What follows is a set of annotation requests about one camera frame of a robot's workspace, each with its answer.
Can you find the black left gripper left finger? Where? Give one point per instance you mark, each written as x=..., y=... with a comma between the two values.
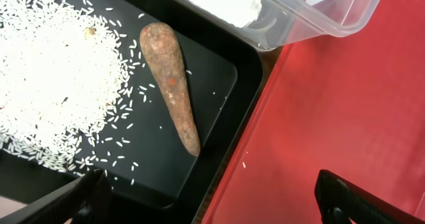
x=84, y=200

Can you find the brown carrot piece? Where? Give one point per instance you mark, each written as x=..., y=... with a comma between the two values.
x=162, y=52

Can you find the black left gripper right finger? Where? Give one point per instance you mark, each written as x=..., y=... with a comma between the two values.
x=340, y=201

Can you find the white rice pile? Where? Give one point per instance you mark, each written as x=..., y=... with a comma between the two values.
x=73, y=87

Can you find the red plastic tray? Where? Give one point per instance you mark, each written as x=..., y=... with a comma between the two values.
x=353, y=106

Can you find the clear plastic bin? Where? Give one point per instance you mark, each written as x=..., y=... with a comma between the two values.
x=282, y=22

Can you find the black plastic bin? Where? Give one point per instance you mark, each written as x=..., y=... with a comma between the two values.
x=158, y=180

